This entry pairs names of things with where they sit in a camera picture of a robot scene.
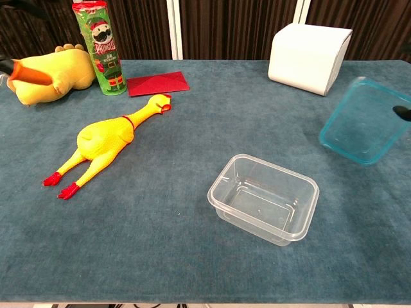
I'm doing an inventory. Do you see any blue translucent plastic lid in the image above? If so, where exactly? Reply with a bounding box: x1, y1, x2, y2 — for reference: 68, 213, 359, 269
318, 76, 411, 166

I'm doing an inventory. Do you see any yellow plush toy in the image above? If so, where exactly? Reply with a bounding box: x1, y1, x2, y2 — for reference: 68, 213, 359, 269
6, 43, 97, 107

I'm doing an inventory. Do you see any white partition post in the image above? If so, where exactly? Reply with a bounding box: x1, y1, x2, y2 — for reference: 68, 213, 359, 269
166, 0, 184, 60
292, 0, 311, 25

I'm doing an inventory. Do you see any white rounded box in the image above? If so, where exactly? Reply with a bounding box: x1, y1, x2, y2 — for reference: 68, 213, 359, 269
268, 22, 353, 96

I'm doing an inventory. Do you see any red envelope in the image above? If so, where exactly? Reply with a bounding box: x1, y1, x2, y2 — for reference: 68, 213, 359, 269
127, 71, 191, 98

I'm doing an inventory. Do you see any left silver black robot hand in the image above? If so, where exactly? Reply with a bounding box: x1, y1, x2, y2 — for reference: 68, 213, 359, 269
0, 53, 54, 86

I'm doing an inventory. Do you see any teal table cloth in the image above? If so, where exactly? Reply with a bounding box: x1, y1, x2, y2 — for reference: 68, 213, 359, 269
0, 59, 411, 304

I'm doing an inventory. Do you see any clear plastic container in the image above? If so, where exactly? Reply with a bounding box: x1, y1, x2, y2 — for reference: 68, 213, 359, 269
207, 153, 320, 247

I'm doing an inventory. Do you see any yellow rubber chicken toy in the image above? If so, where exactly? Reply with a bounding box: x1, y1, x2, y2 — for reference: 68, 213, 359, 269
42, 93, 173, 200

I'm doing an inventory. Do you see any green Pringles can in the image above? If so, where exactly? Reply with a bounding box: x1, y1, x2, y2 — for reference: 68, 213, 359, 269
71, 1, 127, 96

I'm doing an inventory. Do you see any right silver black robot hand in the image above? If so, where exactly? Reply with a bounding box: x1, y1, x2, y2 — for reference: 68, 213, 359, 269
392, 105, 411, 123

